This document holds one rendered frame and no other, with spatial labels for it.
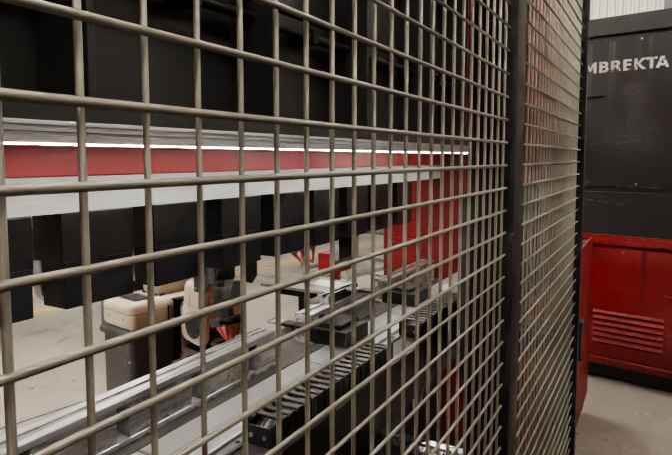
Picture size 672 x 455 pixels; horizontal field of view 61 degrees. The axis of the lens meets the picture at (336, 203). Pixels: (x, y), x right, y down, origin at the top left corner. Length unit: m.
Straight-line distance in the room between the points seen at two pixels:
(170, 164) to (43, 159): 0.27
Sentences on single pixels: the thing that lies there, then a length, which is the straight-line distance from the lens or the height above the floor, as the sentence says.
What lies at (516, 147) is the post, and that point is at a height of 1.44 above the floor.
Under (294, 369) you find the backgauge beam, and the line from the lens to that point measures 1.26.
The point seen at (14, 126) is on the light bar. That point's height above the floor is 1.47.
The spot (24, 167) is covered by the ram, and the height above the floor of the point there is 1.42.
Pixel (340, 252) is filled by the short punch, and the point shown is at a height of 1.12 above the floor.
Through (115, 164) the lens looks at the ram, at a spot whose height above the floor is 1.42.
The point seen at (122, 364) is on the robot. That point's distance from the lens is 2.73.
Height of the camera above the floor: 1.43
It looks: 5 degrees down
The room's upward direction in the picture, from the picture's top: straight up
